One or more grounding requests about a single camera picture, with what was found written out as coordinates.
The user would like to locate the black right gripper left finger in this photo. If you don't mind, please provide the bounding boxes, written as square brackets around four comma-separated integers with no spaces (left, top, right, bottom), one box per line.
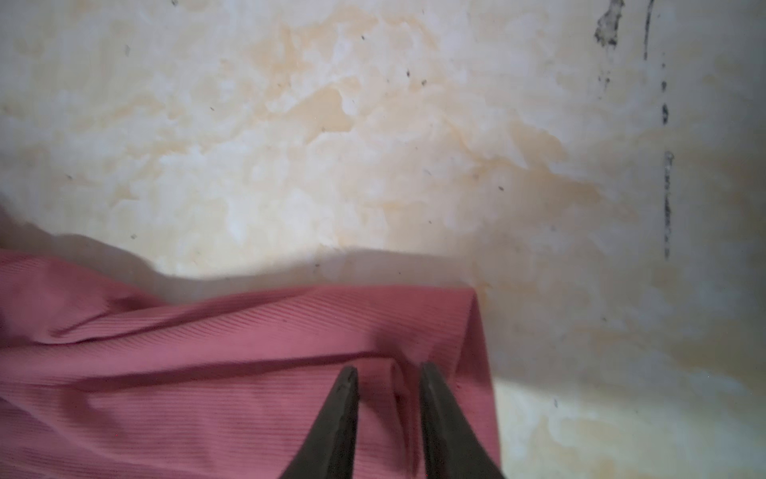
[280,366,359,479]

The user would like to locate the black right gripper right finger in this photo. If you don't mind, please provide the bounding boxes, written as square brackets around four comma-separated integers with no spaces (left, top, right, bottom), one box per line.
[419,362,504,479]

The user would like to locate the pink ribbed tank top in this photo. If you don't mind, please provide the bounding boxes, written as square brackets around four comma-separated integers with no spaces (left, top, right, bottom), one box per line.
[1,251,501,478]

